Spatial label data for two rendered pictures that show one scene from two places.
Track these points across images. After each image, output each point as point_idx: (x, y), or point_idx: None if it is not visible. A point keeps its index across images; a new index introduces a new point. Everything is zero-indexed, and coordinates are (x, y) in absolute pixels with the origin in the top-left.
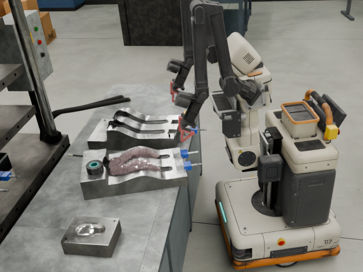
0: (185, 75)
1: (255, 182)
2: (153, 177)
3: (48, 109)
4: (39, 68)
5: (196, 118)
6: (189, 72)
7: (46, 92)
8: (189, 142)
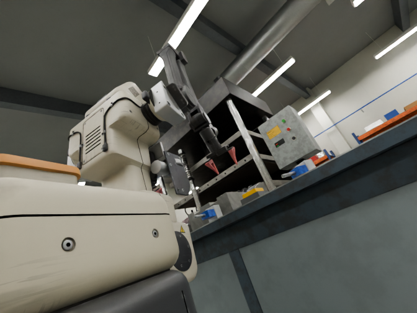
0: (203, 140)
1: None
2: None
3: (265, 183)
4: (253, 153)
5: (249, 202)
6: (202, 134)
7: (262, 170)
8: (197, 228)
